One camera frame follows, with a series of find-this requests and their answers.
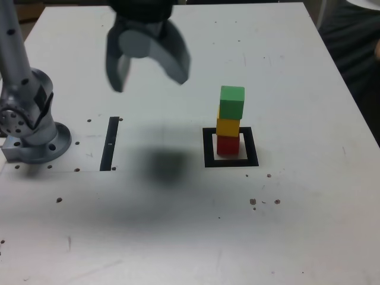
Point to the red cube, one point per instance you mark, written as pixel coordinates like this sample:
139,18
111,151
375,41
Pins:
227,145

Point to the person's hand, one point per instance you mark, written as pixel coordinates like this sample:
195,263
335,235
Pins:
377,50

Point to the black tape square outline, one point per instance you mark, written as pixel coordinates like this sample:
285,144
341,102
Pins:
207,148

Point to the green cube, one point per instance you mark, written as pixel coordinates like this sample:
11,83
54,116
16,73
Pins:
231,104

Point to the brown cardboard box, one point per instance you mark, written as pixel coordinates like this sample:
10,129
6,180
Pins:
29,13

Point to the white post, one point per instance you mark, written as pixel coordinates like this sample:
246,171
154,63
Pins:
321,12

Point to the yellow cube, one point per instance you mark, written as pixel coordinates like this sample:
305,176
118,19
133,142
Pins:
227,127

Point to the black tape strip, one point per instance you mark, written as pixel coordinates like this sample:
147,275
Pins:
110,142

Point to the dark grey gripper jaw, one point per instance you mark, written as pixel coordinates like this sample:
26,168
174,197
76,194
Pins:
114,68

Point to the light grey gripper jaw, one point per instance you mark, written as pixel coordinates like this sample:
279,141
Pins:
175,59

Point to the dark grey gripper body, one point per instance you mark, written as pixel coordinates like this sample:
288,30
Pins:
145,25

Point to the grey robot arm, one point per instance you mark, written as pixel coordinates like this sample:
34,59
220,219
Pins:
32,136

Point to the white round object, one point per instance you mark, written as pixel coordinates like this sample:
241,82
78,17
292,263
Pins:
365,3

